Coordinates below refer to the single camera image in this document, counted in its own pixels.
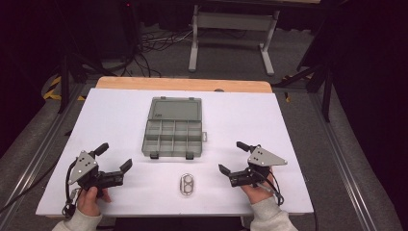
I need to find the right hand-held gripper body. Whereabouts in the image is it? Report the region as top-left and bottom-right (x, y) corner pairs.
(229, 144), (289, 189)

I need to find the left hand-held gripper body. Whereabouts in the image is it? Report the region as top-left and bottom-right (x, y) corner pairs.
(68, 150), (125, 191)

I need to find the person's right hand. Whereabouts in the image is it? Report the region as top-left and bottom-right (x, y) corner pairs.
(240, 167), (276, 205)

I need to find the person's left hand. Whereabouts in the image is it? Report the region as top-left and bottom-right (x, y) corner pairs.
(76, 186), (113, 218)

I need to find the white table cover board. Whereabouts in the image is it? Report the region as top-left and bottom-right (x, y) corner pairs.
(35, 88), (315, 218)

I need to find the clear oval plastic case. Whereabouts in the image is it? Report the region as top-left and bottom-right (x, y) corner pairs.
(179, 172), (195, 196)

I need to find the grey plastic compartment box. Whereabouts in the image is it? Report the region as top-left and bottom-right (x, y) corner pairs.
(140, 95), (209, 161)

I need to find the yellow black hazard tape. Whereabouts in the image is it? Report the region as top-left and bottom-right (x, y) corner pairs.
(42, 75), (87, 102)

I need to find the black tripod stand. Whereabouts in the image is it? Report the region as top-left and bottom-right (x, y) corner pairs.
(272, 62), (335, 123)
(57, 47), (109, 114)

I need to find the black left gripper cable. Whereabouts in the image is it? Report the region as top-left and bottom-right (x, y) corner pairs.
(62, 160), (82, 219)

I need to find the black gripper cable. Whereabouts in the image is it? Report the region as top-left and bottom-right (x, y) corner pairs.
(62, 160), (82, 219)
(256, 170), (286, 207)

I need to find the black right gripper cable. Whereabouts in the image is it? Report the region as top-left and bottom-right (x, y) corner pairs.
(256, 170), (286, 207)

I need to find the aluminium floor rail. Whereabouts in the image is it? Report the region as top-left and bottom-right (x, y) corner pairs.
(308, 91), (381, 231)
(0, 82), (85, 227)

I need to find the bundle of black floor cables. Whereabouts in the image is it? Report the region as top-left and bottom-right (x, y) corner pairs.
(126, 28), (195, 79)

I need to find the grey metal desk frame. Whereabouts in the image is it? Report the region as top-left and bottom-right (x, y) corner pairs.
(188, 4), (281, 77)

